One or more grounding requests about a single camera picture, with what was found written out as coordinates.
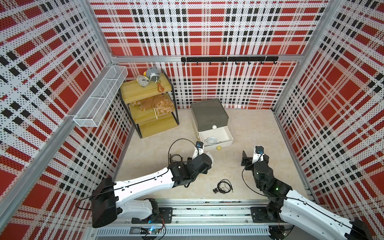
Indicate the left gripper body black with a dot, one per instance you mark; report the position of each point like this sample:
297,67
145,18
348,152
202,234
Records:
205,171

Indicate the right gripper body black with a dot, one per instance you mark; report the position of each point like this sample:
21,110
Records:
249,165

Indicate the white earphones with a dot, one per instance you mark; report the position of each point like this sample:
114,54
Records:
210,140
213,141

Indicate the white drawer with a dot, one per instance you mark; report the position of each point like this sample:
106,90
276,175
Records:
216,137

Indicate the black earphones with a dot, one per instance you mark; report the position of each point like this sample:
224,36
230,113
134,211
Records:
224,186
172,158

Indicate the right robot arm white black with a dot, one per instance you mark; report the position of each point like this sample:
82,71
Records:
288,205

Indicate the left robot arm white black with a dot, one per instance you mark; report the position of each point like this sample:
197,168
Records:
110,200

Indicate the three-drawer storage cabinet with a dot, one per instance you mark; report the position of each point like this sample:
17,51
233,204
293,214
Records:
209,110

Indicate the tan plush toy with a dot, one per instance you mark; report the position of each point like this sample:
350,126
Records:
159,105

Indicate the wooden three-tier shelf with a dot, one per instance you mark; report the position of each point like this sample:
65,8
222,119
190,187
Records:
145,123

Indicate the green circuit board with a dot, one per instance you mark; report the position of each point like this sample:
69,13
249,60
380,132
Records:
149,231

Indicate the orange small toy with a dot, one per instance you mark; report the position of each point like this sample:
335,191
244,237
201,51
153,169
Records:
160,88

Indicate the white grey cap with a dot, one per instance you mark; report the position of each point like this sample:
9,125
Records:
143,81

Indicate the grey plush toy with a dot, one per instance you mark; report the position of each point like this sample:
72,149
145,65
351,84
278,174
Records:
153,74

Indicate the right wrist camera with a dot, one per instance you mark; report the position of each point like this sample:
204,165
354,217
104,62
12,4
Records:
258,154

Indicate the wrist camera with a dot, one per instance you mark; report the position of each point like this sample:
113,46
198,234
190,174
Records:
199,149
258,154

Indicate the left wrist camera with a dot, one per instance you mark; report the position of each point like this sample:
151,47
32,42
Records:
199,149

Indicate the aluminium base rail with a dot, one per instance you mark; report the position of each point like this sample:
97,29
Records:
201,218

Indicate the black wall hook rail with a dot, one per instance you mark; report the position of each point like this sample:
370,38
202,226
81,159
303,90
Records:
259,59

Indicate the white wire mesh basket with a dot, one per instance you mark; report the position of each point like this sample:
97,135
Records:
93,111

